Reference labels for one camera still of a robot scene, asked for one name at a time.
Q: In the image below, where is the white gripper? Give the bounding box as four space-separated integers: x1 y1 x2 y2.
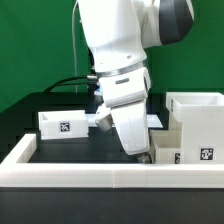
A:
95 67 152 164

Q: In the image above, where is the white front drawer tray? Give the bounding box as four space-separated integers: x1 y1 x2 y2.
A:
150 130 181 164

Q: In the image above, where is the white drawer tray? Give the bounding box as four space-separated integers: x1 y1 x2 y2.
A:
150 130 181 164
38 110 89 140

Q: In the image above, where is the white drawer cabinet box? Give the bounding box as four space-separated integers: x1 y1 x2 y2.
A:
166 92 224 164

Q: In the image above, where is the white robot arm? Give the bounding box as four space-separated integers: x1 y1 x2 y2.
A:
78 0 194 163

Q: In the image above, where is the white marker sheet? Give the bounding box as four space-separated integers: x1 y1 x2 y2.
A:
87 114 163 129

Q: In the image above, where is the black cable bundle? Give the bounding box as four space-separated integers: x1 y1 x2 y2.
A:
43 75 100 94

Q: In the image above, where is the white U-shaped fence frame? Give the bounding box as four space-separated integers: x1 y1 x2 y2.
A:
0 134 224 188

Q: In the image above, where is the white thin cable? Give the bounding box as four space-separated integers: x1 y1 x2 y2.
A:
71 0 82 94

